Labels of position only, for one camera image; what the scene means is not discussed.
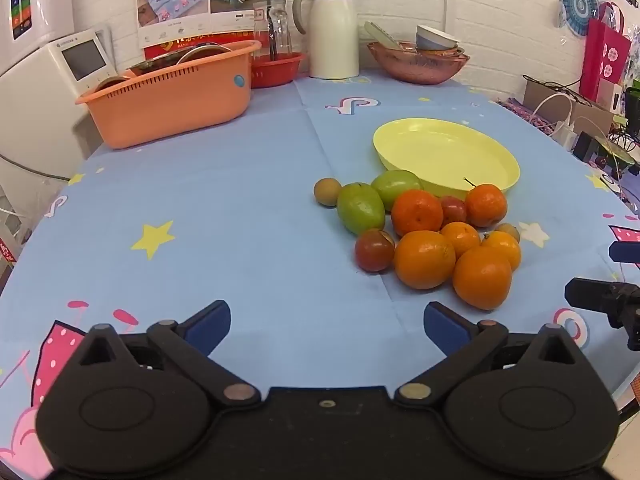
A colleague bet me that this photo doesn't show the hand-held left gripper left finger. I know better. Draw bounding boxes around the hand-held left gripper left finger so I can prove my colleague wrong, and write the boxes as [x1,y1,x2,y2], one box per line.
[50,300,262,408]

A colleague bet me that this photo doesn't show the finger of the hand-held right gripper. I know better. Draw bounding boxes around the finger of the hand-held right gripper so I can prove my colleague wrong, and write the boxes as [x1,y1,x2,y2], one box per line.
[609,240,640,264]
[565,277,640,352]

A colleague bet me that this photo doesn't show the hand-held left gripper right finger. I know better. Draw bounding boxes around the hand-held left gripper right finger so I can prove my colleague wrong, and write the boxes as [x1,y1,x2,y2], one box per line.
[423,301,597,407]

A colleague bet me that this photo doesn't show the large orange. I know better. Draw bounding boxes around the large orange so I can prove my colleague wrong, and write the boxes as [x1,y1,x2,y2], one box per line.
[394,230,457,290]
[453,246,513,310]

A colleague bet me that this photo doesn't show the small orange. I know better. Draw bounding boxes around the small orange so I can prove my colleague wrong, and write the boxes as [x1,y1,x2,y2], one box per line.
[440,221,482,259]
[481,230,522,272]

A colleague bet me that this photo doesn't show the red brown plum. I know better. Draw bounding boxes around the red brown plum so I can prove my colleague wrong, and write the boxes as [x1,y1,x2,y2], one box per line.
[355,228,396,273]
[440,196,468,228]

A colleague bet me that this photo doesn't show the dark rough orange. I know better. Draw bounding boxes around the dark rough orange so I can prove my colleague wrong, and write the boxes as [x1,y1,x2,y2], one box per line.
[391,189,444,237]

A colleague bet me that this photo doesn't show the orange with stem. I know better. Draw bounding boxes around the orange with stem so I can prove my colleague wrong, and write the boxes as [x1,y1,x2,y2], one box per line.
[463,178,508,228]

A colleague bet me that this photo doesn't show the green round fruit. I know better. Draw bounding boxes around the green round fruit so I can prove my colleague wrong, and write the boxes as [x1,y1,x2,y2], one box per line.
[336,182,386,236]
[370,170,425,212]

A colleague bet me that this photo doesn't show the yellow plastic plate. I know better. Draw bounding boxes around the yellow plastic plate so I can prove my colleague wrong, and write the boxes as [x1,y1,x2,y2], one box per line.
[373,118,521,199]

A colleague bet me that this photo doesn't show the blue printed tablecloth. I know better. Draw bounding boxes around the blue printed tablecloth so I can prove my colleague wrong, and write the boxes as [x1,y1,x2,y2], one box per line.
[0,70,640,480]

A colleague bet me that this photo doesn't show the white charger plug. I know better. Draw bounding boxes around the white charger plug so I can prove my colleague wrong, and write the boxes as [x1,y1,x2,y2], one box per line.
[552,120,579,148]

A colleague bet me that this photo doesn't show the cardboard box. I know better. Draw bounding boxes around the cardboard box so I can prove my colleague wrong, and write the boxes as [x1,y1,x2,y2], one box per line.
[522,76,615,136]

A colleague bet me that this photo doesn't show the purple patterned cloth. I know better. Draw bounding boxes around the purple patterned cloth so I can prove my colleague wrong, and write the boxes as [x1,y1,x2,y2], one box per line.
[495,97,556,136]

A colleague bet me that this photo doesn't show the small brown longan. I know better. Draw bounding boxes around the small brown longan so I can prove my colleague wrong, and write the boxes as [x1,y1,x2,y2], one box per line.
[314,178,342,207]

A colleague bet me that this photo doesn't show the pink gift bag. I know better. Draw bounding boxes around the pink gift bag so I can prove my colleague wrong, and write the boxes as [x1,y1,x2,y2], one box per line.
[580,2,632,103]

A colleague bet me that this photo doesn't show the orange plastic basket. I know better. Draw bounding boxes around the orange plastic basket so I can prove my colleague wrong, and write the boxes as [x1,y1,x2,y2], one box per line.
[76,40,262,150]

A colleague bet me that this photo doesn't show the blue round paper fan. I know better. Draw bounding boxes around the blue round paper fan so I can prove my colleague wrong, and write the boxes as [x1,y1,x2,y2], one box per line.
[555,0,601,37]

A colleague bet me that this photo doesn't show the red plastic basket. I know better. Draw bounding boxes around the red plastic basket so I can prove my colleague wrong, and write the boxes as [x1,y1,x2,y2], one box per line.
[250,52,304,89]

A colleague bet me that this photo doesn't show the pink glass bowl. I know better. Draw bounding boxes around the pink glass bowl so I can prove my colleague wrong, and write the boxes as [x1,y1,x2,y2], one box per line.
[366,41,471,85]

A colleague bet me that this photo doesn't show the metal pot lid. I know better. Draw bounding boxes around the metal pot lid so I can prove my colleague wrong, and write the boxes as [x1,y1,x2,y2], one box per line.
[127,42,233,73]

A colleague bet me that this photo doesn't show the stack of ceramic bowls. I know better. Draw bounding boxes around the stack of ceramic bowls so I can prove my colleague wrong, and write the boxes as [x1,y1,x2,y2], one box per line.
[415,25,466,58]

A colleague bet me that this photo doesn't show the clear glass bottle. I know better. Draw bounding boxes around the clear glass bottle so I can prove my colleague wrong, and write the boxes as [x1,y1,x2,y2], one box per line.
[267,7,292,61]
[252,7,271,58]

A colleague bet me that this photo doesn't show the white refrigerator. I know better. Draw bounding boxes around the white refrigerator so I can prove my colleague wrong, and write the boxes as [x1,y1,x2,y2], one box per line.
[0,0,118,211]

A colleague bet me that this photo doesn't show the white rice scoop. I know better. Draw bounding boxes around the white rice scoop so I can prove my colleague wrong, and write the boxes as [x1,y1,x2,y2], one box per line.
[364,21,403,51]

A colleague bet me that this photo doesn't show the white thermos jug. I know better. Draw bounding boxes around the white thermos jug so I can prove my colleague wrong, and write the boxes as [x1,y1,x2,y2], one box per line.
[292,0,360,80]

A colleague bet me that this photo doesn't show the wall calendar poster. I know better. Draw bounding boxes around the wall calendar poster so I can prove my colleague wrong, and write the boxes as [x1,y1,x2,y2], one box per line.
[136,0,290,61]

